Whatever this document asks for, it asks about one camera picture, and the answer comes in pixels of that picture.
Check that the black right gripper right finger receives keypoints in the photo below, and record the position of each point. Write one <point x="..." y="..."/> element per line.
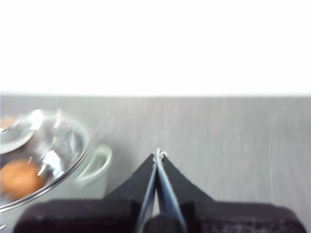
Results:
<point x="206" y="213"/>

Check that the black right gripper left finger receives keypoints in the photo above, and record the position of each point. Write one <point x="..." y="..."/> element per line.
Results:
<point x="116" y="208"/>

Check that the glass lid with green knob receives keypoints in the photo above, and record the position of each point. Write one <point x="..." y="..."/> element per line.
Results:
<point x="60" y="145"/>

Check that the brown potato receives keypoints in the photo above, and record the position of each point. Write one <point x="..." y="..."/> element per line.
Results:
<point x="19" y="179"/>

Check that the pale green electric cooking pot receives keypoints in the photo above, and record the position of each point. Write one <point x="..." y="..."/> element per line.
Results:
<point x="97" y="167"/>

